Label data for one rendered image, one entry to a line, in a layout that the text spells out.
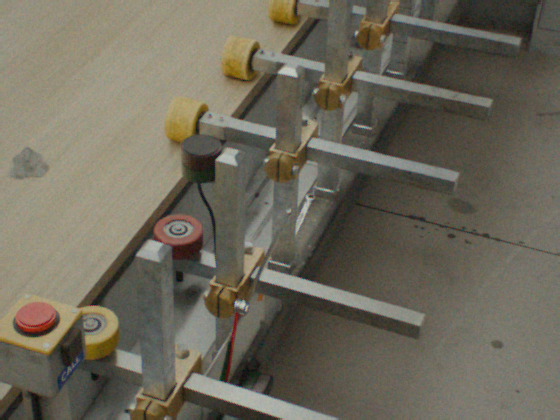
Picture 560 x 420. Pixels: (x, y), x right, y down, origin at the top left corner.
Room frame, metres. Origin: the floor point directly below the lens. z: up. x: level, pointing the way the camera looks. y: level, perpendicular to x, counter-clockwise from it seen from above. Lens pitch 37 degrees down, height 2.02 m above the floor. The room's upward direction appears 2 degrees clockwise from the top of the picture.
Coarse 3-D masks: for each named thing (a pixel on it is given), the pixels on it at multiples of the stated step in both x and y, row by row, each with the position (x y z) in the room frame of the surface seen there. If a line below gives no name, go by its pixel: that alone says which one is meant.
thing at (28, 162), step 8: (24, 152) 1.58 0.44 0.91; (32, 152) 1.57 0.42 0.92; (16, 160) 1.56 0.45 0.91; (24, 160) 1.57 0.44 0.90; (32, 160) 1.56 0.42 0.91; (40, 160) 1.56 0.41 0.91; (16, 168) 1.53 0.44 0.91; (24, 168) 1.53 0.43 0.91; (32, 168) 1.54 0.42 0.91; (40, 168) 1.53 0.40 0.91; (48, 168) 1.54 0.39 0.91; (16, 176) 1.52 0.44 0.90; (24, 176) 1.52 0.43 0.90; (40, 176) 1.52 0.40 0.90
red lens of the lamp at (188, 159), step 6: (186, 138) 1.35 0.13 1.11; (216, 138) 1.35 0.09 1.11; (186, 156) 1.31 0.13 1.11; (192, 156) 1.30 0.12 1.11; (198, 156) 1.30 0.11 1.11; (204, 156) 1.30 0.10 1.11; (210, 156) 1.30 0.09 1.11; (216, 156) 1.31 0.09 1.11; (186, 162) 1.31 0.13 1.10; (192, 162) 1.30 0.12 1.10; (198, 162) 1.30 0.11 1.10; (204, 162) 1.30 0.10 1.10; (210, 162) 1.30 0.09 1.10; (198, 168) 1.30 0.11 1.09; (204, 168) 1.30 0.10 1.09
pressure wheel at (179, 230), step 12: (168, 216) 1.42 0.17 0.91; (180, 216) 1.42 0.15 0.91; (156, 228) 1.39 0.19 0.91; (168, 228) 1.39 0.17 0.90; (180, 228) 1.38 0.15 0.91; (192, 228) 1.39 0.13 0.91; (156, 240) 1.37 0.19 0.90; (168, 240) 1.36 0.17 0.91; (180, 240) 1.36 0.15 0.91; (192, 240) 1.36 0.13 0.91; (180, 252) 1.35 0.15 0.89; (192, 252) 1.36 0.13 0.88; (180, 276) 1.38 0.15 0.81
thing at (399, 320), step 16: (192, 256) 1.37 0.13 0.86; (208, 256) 1.38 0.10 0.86; (192, 272) 1.36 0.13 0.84; (208, 272) 1.35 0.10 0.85; (256, 272) 1.34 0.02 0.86; (272, 272) 1.34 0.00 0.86; (256, 288) 1.32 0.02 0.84; (272, 288) 1.32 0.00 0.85; (288, 288) 1.31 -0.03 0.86; (304, 288) 1.31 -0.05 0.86; (320, 288) 1.31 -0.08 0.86; (304, 304) 1.30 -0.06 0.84; (320, 304) 1.29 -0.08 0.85; (336, 304) 1.28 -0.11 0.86; (352, 304) 1.27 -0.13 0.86; (368, 304) 1.27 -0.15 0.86; (384, 304) 1.28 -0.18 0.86; (368, 320) 1.26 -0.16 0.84; (384, 320) 1.25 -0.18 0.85; (400, 320) 1.24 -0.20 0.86; (416, 320) 1.24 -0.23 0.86; (416, 336) 1.23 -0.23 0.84
